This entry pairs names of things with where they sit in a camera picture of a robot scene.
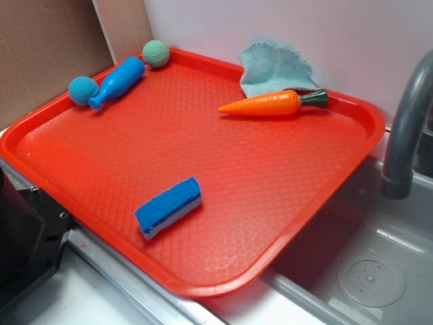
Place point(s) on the grey sink basin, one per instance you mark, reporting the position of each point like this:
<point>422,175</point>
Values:
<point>363,259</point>

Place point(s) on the brown cardboard panel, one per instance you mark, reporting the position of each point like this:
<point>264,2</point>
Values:
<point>44,45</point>

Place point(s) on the blue toy bottle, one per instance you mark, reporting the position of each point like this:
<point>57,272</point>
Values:
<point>118,82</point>

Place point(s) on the orange toy carrot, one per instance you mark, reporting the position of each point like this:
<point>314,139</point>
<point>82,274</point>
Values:
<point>281,103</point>

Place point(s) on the blue crochet ball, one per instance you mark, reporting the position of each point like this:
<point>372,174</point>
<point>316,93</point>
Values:
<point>82,89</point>

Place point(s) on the red plastic tray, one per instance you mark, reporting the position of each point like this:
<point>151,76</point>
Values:
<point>262,179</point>

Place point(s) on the blue sponge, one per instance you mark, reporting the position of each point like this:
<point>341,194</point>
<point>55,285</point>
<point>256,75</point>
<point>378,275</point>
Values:
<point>168,207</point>

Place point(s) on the green crochet ball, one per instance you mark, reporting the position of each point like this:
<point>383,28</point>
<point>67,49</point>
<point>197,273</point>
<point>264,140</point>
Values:
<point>156,54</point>

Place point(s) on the light blue cloth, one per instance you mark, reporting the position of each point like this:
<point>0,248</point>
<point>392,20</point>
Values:
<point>269,68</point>

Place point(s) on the grey faucet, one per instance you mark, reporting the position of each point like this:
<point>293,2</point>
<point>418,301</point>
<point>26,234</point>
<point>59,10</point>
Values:
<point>409,147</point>

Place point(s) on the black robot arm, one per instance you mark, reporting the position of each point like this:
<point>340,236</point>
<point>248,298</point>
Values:
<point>34,230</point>

